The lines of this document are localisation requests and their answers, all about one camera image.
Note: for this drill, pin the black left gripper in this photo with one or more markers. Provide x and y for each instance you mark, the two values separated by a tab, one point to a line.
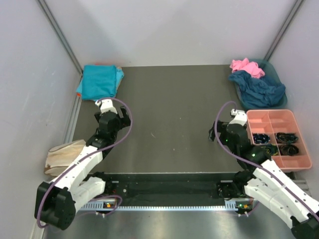
126	122

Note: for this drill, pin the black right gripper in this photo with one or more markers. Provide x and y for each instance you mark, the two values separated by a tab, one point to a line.
221	128

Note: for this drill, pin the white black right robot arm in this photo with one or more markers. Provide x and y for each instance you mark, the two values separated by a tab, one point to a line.
263	180

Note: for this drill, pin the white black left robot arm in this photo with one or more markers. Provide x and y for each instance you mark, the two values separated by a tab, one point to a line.
59	200

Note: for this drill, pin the navy blue t shirt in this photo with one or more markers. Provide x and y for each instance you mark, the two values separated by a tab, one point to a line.
257	93

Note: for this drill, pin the pink compartment tray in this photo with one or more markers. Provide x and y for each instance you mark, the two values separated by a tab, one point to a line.
277	132

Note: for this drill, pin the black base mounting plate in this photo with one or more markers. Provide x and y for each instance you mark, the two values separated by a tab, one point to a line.
175	189

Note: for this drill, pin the beige cloth bag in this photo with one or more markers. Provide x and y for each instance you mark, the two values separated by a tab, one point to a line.
60	157

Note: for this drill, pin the pink t shirt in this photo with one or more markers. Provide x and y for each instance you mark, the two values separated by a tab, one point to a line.
250	67

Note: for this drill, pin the teal plastic basket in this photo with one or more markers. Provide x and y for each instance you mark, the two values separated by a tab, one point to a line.
269	70

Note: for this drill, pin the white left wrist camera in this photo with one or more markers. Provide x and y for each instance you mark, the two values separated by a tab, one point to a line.
106	105

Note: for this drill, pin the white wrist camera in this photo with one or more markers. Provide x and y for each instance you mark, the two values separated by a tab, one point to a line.
106	105
239	117

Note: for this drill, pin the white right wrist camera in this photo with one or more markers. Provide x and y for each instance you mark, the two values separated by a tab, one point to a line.
239	117

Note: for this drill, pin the white slotted cable duct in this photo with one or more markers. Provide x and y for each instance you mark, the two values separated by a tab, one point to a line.
107	205

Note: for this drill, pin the aluminium frame rail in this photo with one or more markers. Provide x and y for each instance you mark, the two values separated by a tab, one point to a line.
59	33

